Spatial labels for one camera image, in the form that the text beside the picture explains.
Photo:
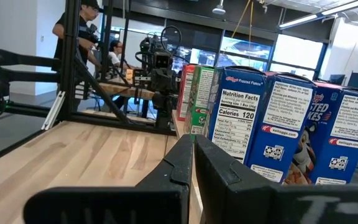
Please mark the small black monitor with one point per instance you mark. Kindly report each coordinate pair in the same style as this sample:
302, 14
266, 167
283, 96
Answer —
337, 79

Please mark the white pendant ceiling lamp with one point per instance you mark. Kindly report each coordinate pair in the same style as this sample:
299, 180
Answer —
218, 10

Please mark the wooden workbench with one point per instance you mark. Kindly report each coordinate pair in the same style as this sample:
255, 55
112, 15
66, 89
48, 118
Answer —
126, 90

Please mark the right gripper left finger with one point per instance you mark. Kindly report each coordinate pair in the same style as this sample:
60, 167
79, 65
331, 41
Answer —
120, 205

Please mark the green Apple Jacks cereal box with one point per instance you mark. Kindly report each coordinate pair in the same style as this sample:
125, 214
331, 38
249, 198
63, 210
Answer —
202, 93

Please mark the long linear ceiling light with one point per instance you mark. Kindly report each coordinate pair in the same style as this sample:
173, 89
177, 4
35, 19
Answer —
322, 14

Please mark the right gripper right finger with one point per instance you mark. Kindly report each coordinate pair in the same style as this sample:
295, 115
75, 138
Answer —
259, 205

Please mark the person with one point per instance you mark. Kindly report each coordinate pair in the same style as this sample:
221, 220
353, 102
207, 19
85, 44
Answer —
84, 34
115, 54

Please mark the red Froot Loops cereal box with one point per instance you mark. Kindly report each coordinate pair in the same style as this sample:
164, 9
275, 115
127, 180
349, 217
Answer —
185, 90

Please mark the blue Frosted Flakes cereal box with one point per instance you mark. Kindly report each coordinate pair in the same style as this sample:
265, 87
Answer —
284, 124
238, 105
350, 130

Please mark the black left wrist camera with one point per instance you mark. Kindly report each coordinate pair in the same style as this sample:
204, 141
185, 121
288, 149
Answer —
162, 60

